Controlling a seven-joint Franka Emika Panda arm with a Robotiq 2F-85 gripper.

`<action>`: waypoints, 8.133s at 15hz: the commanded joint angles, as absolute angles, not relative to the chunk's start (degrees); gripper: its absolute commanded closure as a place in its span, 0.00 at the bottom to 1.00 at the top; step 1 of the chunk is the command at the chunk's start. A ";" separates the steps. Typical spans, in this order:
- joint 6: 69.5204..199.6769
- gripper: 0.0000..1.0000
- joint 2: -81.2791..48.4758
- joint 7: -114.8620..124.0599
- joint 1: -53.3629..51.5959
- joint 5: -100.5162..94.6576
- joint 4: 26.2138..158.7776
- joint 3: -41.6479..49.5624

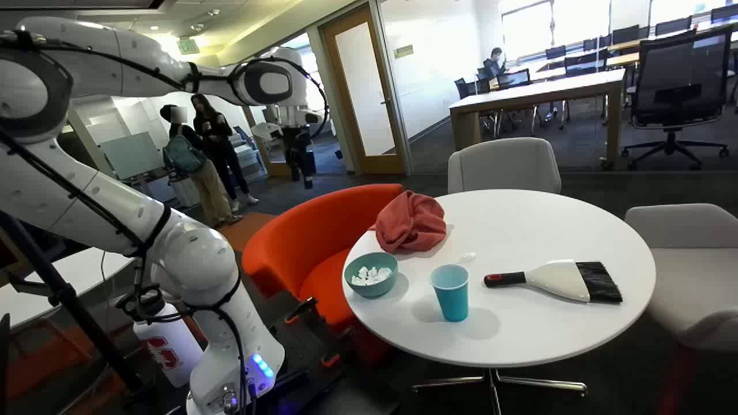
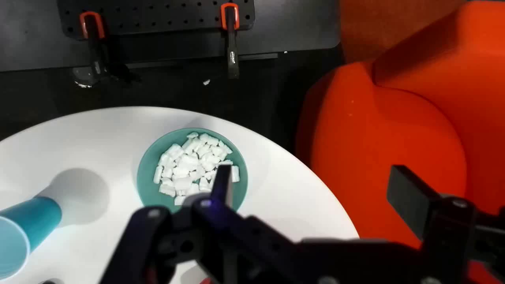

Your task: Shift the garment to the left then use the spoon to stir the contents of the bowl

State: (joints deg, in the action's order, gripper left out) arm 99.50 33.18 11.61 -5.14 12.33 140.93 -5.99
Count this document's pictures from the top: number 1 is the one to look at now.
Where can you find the person with teal backpack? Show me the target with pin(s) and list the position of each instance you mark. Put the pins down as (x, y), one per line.
(184, 157)

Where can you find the long wooden table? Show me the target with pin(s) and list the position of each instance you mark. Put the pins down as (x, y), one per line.
(599, 84)

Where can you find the grey chair behind table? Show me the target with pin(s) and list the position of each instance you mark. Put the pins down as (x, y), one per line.
(523, 162)

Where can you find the teal bowl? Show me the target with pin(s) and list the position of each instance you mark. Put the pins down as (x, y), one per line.
(371, 275)

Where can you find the seated person far back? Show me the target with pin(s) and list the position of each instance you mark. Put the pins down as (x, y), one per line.
(492, 67)

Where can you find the white dustpan brush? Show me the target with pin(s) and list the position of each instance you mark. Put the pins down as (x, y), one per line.
(565, 280)

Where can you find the red cloth garment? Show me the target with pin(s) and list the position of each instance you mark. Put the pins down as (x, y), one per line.
(410, 221)

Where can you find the person in dark clothes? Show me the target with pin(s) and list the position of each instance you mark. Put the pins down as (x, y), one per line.
(214, 132)

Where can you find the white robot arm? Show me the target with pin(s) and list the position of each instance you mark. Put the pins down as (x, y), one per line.
(46, 62)

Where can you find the black office chair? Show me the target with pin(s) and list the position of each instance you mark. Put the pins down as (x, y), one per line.
(678, 79)

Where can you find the white water bottle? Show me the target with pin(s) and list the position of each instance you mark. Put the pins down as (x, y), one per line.
(172, 345)

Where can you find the orange armchair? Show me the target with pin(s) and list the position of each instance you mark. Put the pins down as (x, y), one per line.
(302, 250)

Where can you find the black tripod pole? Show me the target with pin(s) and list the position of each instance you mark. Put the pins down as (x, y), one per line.
(62, 294)

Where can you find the grey chair at right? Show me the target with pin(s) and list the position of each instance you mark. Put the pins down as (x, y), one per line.
(694, 247)

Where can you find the blue plastic cup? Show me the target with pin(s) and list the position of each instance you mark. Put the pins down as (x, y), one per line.
(449, 287)

